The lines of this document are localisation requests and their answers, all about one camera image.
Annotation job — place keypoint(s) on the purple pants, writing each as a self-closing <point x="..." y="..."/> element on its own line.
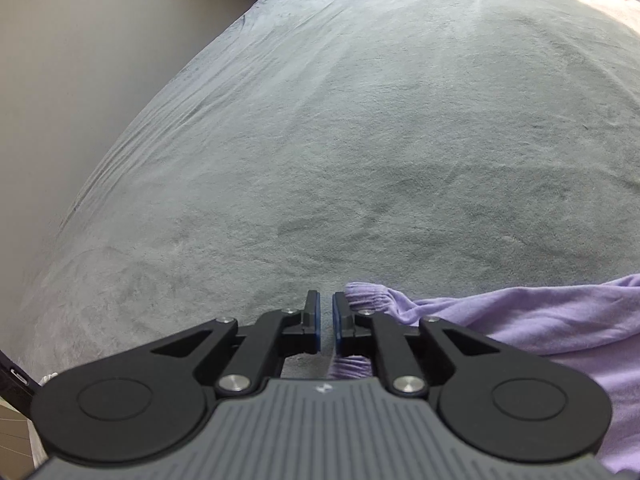
<point x="550" y="320"/>

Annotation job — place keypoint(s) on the black furniture edge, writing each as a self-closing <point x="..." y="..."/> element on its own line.
<point x="20" y="380"/>

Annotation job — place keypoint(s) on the grey bed blanket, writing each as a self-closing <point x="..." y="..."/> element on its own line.
<point x="350" y="135"/>

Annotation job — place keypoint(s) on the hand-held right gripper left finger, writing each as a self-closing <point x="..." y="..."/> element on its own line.
<point x="314" y="320"/>

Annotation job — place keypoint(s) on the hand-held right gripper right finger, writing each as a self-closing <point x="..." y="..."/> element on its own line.
<point x="337" y="320"/>

